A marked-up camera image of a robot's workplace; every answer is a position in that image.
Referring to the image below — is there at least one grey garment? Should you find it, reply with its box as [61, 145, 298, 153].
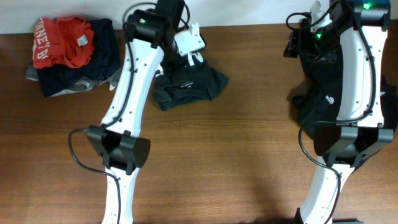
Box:
[25, 61, 121, 97]

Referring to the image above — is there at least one dark green t-shirt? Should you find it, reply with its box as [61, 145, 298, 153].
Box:
[153, 59, 229, 111]

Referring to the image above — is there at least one black t-shirt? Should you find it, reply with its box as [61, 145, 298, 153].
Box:
[290, 18, 398, 141]

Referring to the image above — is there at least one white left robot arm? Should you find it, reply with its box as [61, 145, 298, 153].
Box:
[87, 0, 206, 223]

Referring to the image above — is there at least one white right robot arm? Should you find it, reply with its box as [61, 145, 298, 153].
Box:
[284, 1, 397, 223]

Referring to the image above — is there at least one navy blue garment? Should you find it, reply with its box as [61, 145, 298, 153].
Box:
[37, 19, 122, 97]

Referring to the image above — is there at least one red t-shirt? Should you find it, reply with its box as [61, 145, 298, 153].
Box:
[32, 16, 95, 68]

